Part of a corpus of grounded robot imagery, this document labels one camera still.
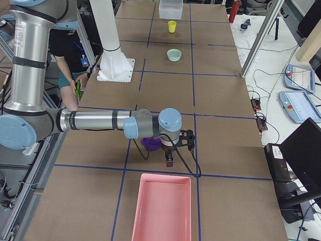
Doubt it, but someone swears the mint green bowl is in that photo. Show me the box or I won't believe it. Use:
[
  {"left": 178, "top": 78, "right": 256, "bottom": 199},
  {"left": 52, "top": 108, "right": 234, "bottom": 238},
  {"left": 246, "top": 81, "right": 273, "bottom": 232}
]
[{"left": 167, "top": 49, "right": 182, "bottom": 62}]

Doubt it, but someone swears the seated person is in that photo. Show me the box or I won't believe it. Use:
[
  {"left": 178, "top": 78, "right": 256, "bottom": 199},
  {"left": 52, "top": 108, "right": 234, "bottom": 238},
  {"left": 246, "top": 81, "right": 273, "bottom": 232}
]
[{"left": 49, "top": 29, "right": 90, "bottom": 110}]

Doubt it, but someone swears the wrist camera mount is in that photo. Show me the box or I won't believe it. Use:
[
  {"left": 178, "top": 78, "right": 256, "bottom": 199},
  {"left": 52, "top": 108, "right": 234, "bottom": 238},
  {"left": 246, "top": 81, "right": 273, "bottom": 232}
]
[{"left": 178, "top": 130, "right": 195, "bottom": 152}]

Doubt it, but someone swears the yellow plastic cup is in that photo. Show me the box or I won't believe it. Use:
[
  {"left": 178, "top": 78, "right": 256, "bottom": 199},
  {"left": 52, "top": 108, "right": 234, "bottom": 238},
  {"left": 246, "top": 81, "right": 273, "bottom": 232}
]
[{"left": 168, "top": 21, "right": 177, "bottom": 33}]

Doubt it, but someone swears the aluminium frame post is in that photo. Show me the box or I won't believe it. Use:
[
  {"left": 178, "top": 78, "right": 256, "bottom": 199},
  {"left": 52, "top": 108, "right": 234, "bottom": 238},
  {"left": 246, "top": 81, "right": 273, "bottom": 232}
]
[{"left": 240, "top": 0, "right": 284, "bottom": 78}]

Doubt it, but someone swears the red cylinder bottle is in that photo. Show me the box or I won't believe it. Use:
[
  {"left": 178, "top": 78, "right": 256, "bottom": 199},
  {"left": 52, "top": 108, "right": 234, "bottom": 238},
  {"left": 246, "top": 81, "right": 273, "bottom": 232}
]
[{"left": 229, "top": 0, "right": 240, "bottom": 23}]

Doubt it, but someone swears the green object in hand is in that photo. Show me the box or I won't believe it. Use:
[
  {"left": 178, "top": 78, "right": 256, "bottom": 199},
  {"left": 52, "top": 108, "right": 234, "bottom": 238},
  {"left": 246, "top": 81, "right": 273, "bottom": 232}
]
[{"left": 75, "top": 81, "right": 81, "bottom": 100}]

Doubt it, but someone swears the teach pendant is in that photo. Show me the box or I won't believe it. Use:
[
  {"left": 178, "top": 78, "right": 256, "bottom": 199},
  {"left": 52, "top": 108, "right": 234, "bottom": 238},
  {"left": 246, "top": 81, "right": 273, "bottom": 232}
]
[
  {"left": 284, "top": 64, "right": 315, "bottom": 93},
  {"left": 278, "top": 90, "right": 320, "bottom": 124}
]

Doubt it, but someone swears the near teach pendant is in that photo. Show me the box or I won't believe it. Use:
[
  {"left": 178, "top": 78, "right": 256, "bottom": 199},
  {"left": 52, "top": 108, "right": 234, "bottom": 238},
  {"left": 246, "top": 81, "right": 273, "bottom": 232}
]
[{"left": 278, "top": 90, "right": 320, "bottom": 124}]

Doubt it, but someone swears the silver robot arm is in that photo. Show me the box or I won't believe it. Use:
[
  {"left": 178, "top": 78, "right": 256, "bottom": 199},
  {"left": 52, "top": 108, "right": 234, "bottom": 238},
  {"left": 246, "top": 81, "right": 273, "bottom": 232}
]
[{"left": 1, "top": 1, "right": 182, "bottom": 167}]

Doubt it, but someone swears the purple cloth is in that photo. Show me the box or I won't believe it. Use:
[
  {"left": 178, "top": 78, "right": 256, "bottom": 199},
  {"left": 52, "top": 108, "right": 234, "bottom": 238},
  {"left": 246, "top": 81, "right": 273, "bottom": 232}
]
[{"left": 140, "top": 138, "right": 161, "bottom": 151}]

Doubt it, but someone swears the black tripod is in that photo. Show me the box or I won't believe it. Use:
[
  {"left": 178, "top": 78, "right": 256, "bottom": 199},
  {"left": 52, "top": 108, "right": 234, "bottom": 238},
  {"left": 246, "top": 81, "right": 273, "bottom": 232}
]
[{"left": 267, "top": 18, "right": 279, "bottom": 40}]

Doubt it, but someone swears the pink plastic bin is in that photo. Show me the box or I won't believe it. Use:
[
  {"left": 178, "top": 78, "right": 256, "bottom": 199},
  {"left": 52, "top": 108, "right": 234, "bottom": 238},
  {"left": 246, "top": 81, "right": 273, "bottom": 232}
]
[{"left": 131, "top": 173, "right": 192, "bottom": 240}]

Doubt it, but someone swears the far teach pendant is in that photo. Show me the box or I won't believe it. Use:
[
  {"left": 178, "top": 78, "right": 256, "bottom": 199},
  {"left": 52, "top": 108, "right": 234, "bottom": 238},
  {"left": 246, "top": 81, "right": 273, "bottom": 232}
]
[{"left": 284, "top": 64, "right": 315, "bottom": 93}]

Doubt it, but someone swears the black monitor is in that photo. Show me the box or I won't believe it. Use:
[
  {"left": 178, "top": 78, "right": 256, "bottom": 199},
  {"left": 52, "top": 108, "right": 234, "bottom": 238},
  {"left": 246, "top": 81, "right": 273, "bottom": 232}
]
[{"left": 279, "top": 118, "right": 320, "bottom": 190}]

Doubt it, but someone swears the orange black adapter box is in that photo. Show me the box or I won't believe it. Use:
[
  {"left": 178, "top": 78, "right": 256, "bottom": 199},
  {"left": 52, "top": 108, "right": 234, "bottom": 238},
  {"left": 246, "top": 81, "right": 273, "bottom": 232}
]
[{"left": 251, "top": 99, "right": 261, "bottom": 111}]

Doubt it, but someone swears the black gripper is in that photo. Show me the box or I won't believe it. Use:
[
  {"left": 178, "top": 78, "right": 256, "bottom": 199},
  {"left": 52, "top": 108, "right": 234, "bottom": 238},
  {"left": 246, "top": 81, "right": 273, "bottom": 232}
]
[{"left": 162, "top": 144, "right": 175, "bottom": 167}]

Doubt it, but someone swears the clear plastic box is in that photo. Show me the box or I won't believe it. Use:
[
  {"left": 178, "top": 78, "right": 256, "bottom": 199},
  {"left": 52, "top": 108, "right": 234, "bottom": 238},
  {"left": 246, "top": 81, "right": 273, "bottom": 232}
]
[{"left": 158, "top": 0, "right": 183, "bottom": 20}]

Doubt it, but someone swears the black computer box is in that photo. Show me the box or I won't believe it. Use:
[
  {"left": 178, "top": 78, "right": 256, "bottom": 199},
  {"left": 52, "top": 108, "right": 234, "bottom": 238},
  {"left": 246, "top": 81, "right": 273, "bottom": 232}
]
[{"left": 264, "top": 143, "right": 297, "bottom": 183}]

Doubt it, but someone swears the white pedestal column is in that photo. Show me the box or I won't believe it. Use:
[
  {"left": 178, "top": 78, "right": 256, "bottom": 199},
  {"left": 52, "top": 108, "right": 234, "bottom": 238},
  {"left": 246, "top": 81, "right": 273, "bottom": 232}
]
[{"left": 90, "top": 0, "right": 135, "bottom": 83}]

